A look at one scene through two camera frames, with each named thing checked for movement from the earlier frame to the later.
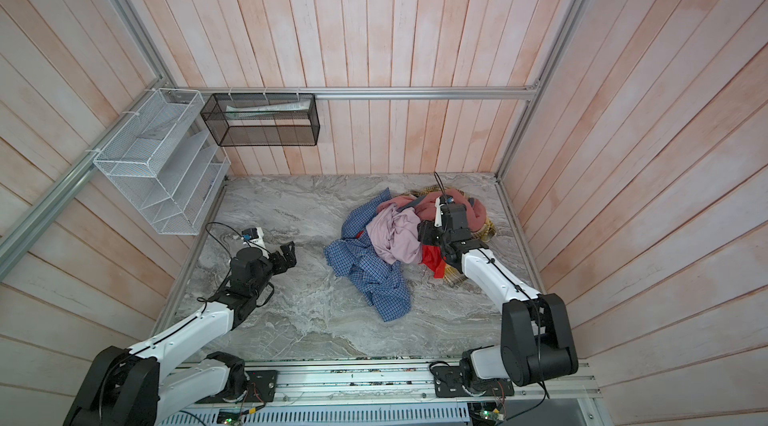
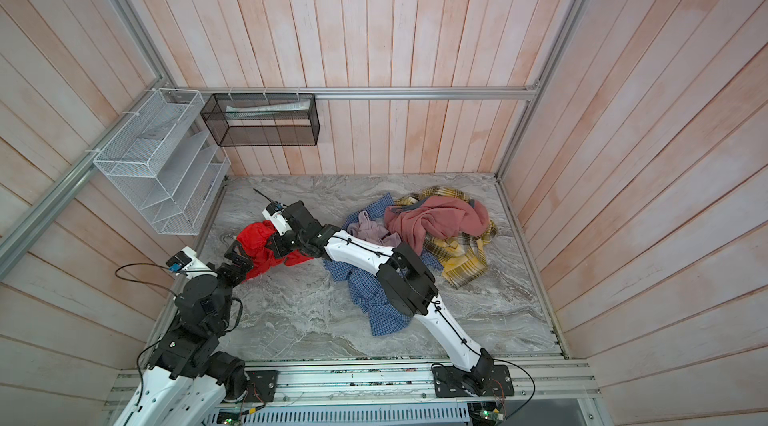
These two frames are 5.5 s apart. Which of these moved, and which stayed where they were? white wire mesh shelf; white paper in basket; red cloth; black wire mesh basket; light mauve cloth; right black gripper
Moved: red cloth; right black gripper; light mauve cloth
Stayed: white paper in basket; black wire mesh basket; white wire mesh shelf
